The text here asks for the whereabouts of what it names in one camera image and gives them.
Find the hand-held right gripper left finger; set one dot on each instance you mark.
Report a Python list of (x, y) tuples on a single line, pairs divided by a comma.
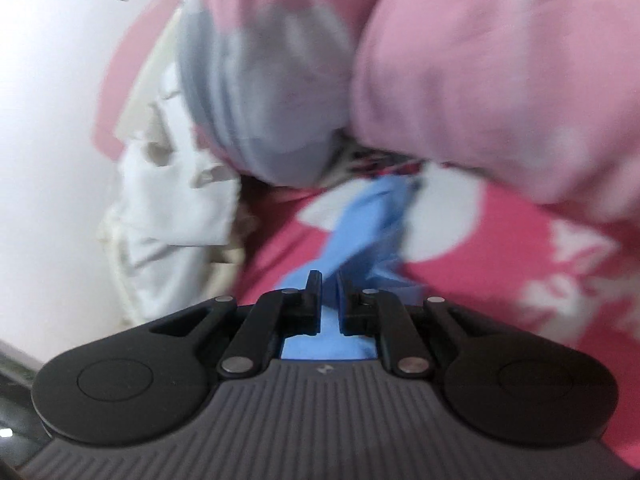
[(314, 300)]

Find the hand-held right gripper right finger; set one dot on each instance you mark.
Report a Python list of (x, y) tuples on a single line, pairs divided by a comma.
[(342, 305)]

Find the blue shirt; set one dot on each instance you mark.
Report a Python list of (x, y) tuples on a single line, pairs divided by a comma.
[(370, 230)]

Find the pink floral blanket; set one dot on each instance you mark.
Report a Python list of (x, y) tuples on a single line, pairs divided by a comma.
[(500, 270)]

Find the white garment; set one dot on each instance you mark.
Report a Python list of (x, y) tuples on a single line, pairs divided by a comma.
[(165, 220)]

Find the person's pink grey clothing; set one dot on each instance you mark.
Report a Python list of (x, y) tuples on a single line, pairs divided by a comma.
[(475, 85)]

